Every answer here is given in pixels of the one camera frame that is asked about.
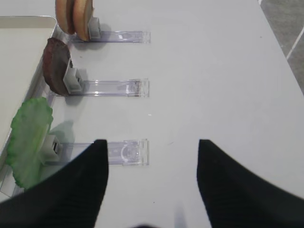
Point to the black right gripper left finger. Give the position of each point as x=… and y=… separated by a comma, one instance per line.
x=70, y=198

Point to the green lettuce leaf standing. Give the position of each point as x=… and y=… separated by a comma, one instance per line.
x=29, y=127

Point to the bun slice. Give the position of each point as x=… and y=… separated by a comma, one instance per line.
x=82, y=13
x=64, y=15

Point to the clear rail patty holder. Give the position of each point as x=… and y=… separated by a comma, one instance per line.
x=129, y=88

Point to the clear rail bun holder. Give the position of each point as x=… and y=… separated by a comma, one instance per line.
x=96, y=35

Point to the brown meat patty standing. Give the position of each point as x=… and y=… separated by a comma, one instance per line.
x=56, y=56

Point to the clear rail lettuce holder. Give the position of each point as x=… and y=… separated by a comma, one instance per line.
x=128, y=152

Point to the white metal tray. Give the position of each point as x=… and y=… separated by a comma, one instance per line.
x=28, y=22

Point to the bun top slice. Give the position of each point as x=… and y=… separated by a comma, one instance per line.
x=82, y=13

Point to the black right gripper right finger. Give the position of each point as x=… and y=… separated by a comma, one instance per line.
x=234, y=197

